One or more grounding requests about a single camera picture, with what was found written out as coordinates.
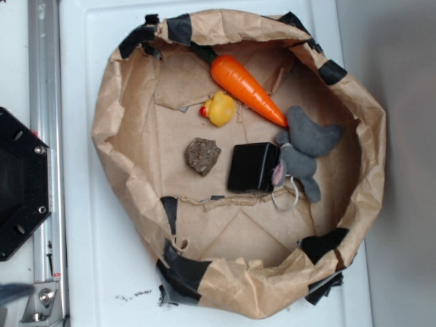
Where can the orange plastic toy carrot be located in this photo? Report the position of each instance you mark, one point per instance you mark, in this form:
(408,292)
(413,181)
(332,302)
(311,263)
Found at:
(234,78)

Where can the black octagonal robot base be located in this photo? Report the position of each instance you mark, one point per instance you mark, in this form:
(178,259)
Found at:
(25,195)

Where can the brown rock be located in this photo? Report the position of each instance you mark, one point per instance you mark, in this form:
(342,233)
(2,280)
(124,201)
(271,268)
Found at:
(201,155)

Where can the brown paper bag bin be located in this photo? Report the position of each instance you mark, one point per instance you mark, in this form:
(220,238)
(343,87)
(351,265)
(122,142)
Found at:
(249,253)

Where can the black square box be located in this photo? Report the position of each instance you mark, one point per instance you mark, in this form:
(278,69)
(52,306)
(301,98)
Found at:
(252,167)

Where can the yellow rubber duck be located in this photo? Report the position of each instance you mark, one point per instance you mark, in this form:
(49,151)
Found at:
(219,109)

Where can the grey plush mouse toy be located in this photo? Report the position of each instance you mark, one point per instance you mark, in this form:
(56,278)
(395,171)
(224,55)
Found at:
(300,145)

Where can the white tray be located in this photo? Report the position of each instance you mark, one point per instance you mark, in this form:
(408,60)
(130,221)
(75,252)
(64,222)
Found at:
(112,278)

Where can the aluminium extrusion rail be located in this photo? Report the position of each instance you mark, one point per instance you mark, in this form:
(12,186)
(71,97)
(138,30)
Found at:
(49,240)

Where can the metal corner bracket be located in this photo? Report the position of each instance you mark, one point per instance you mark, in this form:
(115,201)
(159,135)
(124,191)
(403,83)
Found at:
(43,306)

